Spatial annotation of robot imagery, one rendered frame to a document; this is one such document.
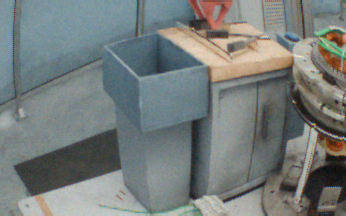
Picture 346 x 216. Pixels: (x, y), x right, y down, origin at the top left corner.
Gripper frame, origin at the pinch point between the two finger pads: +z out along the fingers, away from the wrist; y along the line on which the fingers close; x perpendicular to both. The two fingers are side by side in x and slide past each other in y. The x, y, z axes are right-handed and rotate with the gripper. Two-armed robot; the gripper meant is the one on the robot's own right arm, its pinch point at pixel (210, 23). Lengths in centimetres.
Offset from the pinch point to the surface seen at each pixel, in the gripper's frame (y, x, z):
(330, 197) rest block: 36.5, 10.7, 23.9
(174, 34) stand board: -2.0, -6.2, 2.3
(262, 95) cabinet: 12.6, 3.0, 9.5
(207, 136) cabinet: 11.8, -7.9, 14.4
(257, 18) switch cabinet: -167, 140, 70
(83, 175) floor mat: -113, 5, 109
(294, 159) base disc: 12.5, 16.4, 28.6
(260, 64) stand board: 13.5, 1.7, 2.9
